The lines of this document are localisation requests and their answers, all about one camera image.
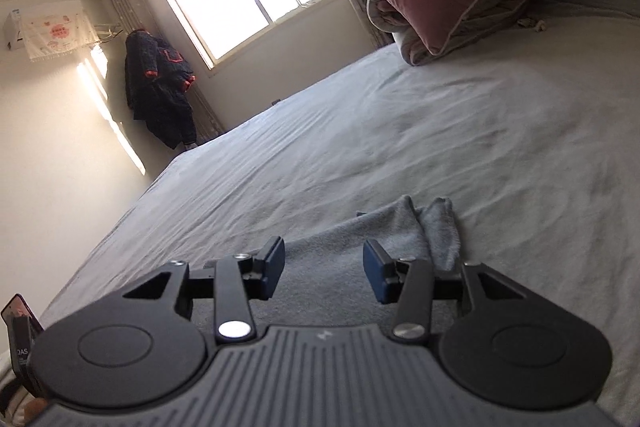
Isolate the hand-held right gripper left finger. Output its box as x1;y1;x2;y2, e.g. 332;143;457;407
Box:
120;236;286;342

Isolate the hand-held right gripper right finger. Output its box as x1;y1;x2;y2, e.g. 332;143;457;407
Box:
362;239;538;340

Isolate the grey knit sweater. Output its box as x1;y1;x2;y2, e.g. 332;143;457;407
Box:
280;194;463;333

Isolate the person's left forearm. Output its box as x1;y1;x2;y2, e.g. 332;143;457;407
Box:
0;364;28;427

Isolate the person's left hand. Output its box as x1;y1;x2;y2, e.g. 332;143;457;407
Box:
24;399;48;422

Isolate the bed with grey sheet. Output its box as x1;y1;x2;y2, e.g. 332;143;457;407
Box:
30;0;640;427

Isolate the dark hanging jacket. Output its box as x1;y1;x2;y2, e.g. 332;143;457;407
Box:
124;28;198;150

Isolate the folded white pink quilt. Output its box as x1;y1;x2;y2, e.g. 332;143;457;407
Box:
366;0;533;66

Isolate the small brown scrap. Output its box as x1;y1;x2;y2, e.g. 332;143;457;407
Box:
517;16;549;34

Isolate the covered wall air conditioner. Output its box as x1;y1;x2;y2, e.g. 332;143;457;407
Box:
4;0;101;62

